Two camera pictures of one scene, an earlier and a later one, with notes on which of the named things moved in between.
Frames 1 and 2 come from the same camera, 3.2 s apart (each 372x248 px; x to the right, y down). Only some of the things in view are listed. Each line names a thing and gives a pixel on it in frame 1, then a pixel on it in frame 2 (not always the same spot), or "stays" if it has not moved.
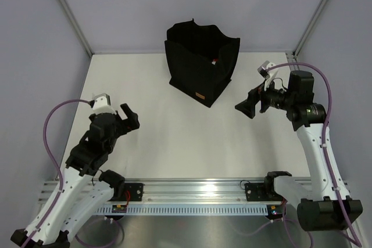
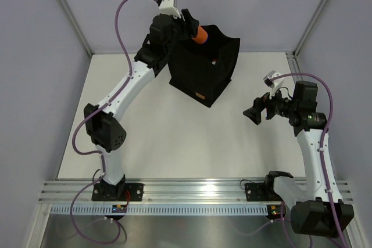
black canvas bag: (201, 58) stays
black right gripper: (247, 107) → (254, 113)
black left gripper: (133, 123) → (191, 23)
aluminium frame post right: (292, 56) stays
